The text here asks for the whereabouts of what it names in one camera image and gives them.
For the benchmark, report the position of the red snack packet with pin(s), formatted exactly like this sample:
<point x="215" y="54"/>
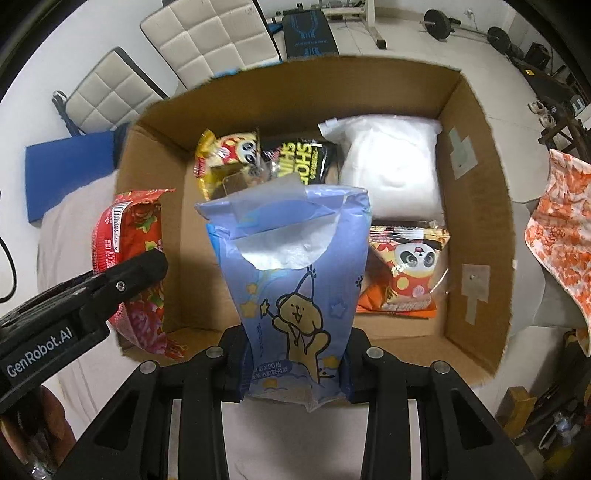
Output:
<point x="134" y="221"/>

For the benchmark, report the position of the blue foam mat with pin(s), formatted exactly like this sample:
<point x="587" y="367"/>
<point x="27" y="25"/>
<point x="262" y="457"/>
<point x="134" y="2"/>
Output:
<point x="69" y="175"/>

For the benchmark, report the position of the black snack packet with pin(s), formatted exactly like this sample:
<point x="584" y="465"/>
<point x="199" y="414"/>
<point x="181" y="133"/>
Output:
<point x="300" y="161"/>

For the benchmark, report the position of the white plastic bag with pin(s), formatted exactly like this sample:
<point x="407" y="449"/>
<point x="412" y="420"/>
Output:
<point x="392" y="170"/>

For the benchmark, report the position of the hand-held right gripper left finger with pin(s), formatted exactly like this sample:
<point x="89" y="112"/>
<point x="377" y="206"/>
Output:
<point x="221" y="369"/>

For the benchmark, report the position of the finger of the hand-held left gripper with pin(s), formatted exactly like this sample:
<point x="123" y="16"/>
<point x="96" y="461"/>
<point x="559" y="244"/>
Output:
<point x="134" y="272"/>

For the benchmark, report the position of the grey sheet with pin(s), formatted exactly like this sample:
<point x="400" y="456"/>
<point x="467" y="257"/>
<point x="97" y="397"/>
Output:
<point x="69" y="240"/>

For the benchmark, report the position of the black bag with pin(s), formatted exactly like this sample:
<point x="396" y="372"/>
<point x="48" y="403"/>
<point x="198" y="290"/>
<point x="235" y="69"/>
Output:
<point x="539" y="55"/>

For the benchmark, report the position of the orange panda snack packet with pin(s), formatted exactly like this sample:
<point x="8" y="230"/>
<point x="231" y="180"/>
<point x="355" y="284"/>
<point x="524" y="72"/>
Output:
<point x="411" y="267"/>

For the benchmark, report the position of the short barbell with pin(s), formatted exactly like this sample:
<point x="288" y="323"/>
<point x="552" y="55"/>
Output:
<point x="436" y="23"/>

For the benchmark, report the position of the white quilted chair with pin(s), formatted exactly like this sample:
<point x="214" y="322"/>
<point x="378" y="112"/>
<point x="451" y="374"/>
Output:
<point x="207" y="32"/>
<point x="111" y="92"/>

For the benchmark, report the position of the person's left hand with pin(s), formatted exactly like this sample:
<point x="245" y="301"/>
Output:
<point x="46" y="424"/>

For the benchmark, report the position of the orange patterned cloth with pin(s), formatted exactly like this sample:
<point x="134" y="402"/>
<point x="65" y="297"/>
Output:
<point x="558" y="221"/>

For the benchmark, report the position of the pair of shoes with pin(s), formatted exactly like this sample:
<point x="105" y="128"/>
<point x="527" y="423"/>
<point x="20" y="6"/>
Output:
<point x="542" y="113"/>

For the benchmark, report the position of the black weight bench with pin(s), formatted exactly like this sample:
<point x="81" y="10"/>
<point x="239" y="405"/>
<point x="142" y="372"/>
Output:
<point x="309" y="34"/>

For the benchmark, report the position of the right white quilted chair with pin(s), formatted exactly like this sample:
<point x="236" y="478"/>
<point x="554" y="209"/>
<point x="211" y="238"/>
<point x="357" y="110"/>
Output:
<point x="207" y="32"/>

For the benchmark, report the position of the blue tissue pack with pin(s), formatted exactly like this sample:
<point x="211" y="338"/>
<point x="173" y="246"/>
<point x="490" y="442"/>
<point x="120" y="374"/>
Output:
<point x="295" y="286"/>

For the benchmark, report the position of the cardboard box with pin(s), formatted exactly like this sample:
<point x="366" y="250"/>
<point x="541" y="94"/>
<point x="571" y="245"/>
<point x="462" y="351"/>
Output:
<point x="480" y="207"/>

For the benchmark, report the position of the yellow snack packet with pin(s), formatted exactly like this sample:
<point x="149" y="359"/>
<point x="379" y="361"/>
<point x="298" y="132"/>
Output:
<point x="221" y="157"/>

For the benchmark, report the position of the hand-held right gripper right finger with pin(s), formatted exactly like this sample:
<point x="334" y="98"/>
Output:
<point x="364" y="374"/>

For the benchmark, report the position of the left white quilted chair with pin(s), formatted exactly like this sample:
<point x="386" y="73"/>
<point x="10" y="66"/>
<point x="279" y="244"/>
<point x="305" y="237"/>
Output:
<point x="111" y="92"/>

